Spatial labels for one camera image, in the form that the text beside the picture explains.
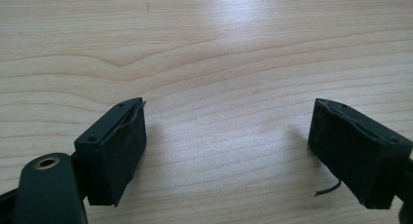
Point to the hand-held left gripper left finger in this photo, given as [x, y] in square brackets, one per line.
[112, 152]

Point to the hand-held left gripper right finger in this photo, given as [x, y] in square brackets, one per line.
[357, 152]

